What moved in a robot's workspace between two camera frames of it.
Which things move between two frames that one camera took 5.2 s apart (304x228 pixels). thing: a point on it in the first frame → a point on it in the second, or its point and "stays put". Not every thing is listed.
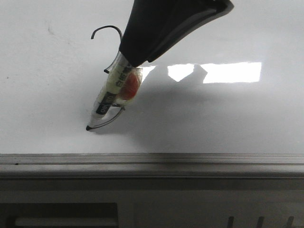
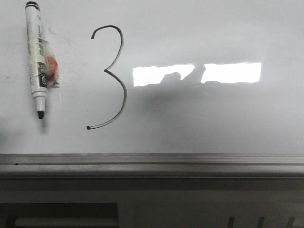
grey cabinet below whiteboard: (194, 202) stays put
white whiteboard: (238, 88) stays put
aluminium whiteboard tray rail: (268, 165) stays put
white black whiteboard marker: (121, 88) → (43, 65)
